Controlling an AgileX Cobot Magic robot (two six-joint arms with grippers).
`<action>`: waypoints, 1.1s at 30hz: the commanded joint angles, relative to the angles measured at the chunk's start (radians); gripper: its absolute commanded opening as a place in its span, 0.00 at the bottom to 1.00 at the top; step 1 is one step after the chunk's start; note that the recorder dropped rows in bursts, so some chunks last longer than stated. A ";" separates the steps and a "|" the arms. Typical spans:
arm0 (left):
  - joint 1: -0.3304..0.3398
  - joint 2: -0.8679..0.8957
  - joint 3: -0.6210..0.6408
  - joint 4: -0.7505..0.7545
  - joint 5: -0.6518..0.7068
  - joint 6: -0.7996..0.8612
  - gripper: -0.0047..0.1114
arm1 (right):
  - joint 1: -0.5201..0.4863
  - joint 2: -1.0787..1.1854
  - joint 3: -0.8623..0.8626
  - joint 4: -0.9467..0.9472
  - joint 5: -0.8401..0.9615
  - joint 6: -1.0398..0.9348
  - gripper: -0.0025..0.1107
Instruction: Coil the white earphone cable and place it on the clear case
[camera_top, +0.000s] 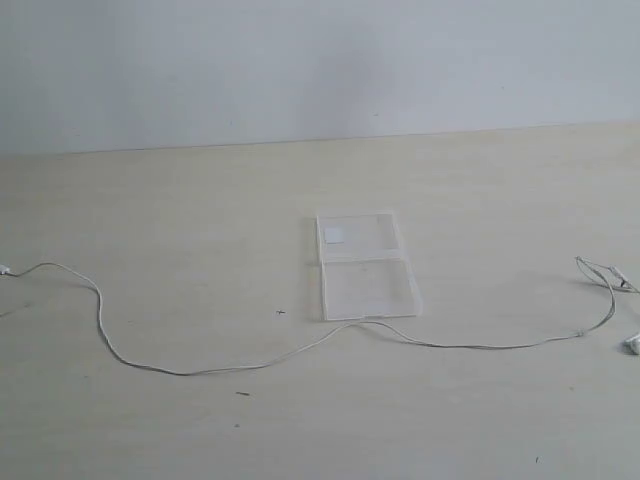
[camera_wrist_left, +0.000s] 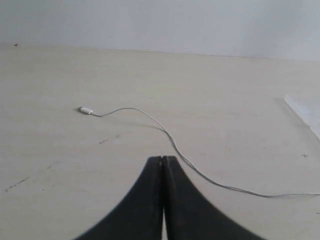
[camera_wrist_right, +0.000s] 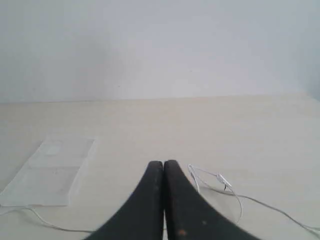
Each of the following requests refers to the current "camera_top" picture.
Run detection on white wired earphones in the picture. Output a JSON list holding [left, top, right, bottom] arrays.
[[1, 256, 639, 378]]

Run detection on clear plastic open case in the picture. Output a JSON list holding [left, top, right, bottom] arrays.
[[315, 211, 423, 321]]

